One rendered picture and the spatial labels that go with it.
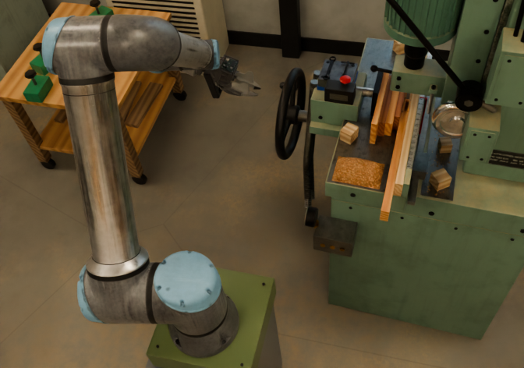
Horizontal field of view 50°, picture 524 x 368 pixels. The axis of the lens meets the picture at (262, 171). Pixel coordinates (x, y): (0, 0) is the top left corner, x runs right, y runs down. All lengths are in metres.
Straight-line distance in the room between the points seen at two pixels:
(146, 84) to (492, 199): 1.85
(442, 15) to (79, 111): 0.81
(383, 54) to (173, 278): 0.95
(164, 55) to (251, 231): 1.38
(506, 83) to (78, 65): 0.89
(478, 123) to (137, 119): 1.73
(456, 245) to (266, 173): 1.15
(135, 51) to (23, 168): 1.91
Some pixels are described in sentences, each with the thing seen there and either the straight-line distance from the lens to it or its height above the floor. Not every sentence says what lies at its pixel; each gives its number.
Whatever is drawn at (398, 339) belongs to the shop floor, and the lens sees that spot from 2.26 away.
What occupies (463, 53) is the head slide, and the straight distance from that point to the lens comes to 1.42.
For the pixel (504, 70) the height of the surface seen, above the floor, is 1.25.
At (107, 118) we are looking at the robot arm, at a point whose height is 1.23.
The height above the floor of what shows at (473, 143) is 1.03.
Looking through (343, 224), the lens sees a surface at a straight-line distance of 1.74.
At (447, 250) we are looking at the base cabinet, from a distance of 1.80.
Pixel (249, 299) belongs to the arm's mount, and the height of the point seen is 0.64.
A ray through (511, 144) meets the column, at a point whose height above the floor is 0.95.
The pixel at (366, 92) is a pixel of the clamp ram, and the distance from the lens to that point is 1.62.
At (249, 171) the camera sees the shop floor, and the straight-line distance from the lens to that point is 2.66.
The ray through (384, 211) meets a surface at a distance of 1.39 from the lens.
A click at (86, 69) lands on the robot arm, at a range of 1.22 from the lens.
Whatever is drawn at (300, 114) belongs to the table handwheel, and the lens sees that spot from 1.74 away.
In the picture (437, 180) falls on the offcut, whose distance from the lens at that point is 1.59.
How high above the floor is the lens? 2.08
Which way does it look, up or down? 52 degrees down
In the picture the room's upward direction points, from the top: 7 degrees counter-clockwise
